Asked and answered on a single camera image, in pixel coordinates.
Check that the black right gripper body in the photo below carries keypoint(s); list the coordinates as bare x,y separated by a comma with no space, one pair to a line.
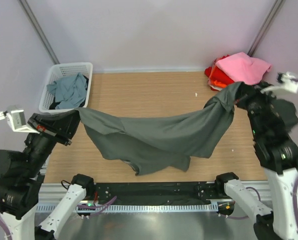
252,100

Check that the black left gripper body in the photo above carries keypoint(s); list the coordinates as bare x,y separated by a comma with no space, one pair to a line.
50,128

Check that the dark grey t-shirt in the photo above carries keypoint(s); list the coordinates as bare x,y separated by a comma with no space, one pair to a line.
149,145

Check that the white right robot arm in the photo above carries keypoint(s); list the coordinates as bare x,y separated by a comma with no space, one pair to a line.
278,156

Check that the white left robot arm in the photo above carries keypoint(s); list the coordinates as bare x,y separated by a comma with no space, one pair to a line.
21,178

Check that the light blue t-shirt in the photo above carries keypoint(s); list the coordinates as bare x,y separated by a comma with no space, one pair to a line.
68,92

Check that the white plastic basket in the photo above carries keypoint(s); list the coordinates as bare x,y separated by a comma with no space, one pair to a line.
59,71

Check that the pink folded t-shirt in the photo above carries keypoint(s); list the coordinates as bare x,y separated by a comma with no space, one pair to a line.
240,67

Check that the white folded t-shirt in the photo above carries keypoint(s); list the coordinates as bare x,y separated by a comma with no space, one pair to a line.
215,88

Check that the orange folded t-shirt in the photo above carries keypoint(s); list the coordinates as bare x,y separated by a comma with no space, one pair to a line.
217,83

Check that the red folded t-shirt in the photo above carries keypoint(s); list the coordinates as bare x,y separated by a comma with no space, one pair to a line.
215,73

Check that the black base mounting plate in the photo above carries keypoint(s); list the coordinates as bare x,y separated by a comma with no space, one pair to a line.
160,193

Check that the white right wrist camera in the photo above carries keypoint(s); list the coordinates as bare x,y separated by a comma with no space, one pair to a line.
287,84

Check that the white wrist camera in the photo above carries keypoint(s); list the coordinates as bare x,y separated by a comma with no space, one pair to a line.
16,120
287,84

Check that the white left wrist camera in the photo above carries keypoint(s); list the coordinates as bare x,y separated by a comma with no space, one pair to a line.
16,120

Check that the aluminium frame rail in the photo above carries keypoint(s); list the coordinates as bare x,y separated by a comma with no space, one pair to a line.
54,192

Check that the right aluminium corner post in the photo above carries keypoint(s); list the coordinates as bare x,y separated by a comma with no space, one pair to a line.
265,27

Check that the aluminium corner post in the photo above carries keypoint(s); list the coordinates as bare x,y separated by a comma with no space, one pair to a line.
38,30
265,27

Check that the slotted white cable duct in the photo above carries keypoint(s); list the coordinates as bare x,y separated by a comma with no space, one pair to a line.
49,207

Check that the left aluminium corner post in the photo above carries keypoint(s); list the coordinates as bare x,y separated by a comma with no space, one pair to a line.
38,30

